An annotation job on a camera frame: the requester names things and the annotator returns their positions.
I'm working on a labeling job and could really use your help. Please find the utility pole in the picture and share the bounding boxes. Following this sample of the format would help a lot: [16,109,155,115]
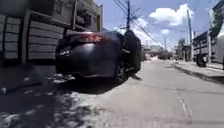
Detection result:
[186,9,194,63]
[113,0,141,33]

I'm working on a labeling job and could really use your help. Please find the grey concrete road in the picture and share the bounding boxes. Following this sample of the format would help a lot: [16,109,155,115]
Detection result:
[0,59,224,128]

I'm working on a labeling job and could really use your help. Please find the truck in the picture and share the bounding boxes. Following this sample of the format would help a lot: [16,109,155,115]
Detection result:
[191,28,224,70]

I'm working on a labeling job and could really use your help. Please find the dark car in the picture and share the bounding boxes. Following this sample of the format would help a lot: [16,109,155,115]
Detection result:
[54,30,143,85]

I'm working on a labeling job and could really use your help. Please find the pale building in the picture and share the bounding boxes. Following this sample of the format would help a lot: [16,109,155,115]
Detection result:
[208,0,224,64]

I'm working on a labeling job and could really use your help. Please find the overhead wires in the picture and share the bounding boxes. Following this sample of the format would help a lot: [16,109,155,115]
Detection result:
[113,0,168,48]

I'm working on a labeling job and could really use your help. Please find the building with slatted gate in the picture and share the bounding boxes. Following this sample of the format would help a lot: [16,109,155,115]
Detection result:
[0,0,104,66]

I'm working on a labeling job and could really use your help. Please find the raised kerb strip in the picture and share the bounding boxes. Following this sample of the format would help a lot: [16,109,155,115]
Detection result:
[168,59,224,84]

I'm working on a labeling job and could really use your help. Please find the person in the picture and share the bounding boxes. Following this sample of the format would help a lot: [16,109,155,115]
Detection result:
[122,29,144,81]

